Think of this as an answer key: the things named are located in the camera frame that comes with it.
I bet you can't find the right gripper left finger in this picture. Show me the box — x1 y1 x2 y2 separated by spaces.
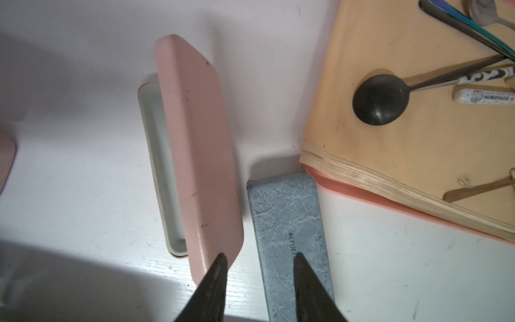
175 253 228 322

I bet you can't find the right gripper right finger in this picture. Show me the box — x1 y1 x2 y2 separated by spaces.
293 253 347 322

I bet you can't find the grey teal glasses case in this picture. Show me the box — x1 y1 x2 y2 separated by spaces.
247 173 334 321

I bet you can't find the pink glasses case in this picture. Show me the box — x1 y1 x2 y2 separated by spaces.
0 131 17 192
138 34 244 283

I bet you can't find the gold spoon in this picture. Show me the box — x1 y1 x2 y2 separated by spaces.
443 169 514 203

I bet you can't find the black ladle spoon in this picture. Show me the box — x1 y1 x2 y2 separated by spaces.
352 55 514 126

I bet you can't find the iridescent cutlery piece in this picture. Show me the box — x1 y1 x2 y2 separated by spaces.
418 0 514 62

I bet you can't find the silver spoon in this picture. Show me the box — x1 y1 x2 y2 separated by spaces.
468 0 514 30

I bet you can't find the white patterned cutlery handle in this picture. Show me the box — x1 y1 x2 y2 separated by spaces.
453 66 514 105

